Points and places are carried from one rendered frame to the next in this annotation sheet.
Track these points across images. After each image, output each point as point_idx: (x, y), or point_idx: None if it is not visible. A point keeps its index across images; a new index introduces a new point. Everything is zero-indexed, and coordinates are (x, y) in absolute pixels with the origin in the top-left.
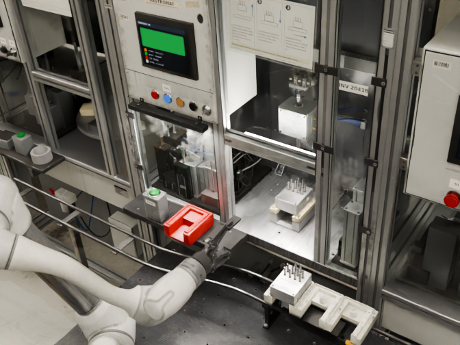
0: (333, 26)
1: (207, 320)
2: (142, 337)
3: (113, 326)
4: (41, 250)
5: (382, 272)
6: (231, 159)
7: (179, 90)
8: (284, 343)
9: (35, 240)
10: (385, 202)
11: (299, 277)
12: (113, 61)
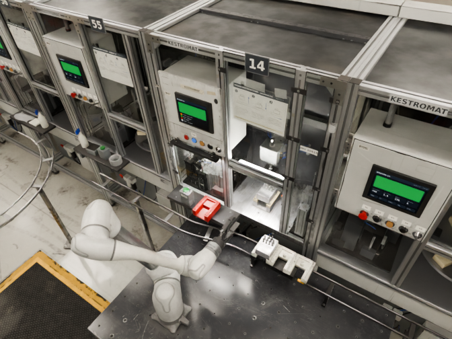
0: (298, 116)
1: (218, 262)
2: None
3: (168, 275)
4: (130, 249)
5: (319, 241)
6: (231, 174)
7: (202, 136)
8: (261, 276)
9: (124, 236)
10: (323, 208)
11: (272, 243)
12: (160, 116)
